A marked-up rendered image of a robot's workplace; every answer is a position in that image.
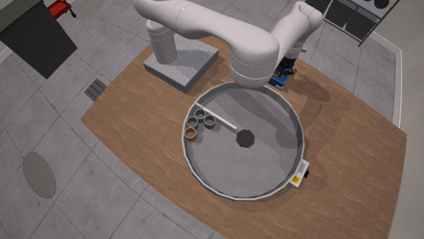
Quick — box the grey metal ring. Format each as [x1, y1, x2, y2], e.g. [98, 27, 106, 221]
[186, 116, 198, 130]
[204, 115, 216, 129]
[194, 109, 206, 123]

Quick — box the blue open crate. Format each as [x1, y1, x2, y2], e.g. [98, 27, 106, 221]
[268, 74, 288, 90]

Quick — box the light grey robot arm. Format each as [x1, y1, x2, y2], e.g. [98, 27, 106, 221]
[133, 0, 323, 88]

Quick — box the grey round turntable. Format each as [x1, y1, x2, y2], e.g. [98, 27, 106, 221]
[181, 81, 309, 201]

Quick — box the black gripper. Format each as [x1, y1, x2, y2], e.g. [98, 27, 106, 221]
[274, 56, 297, 78]

